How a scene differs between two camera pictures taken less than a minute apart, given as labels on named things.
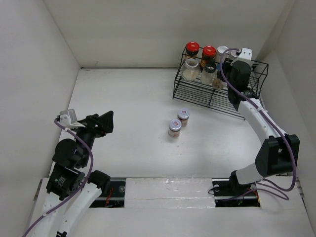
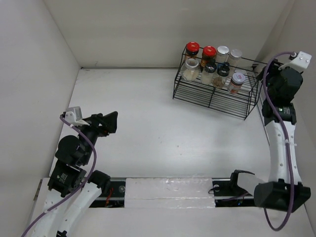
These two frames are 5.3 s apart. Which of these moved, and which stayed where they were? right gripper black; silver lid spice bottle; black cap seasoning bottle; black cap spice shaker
Moved: right gripper black
Stayed: black cap seasoning bottle; black cap spice shaker; silver lid spice bottle
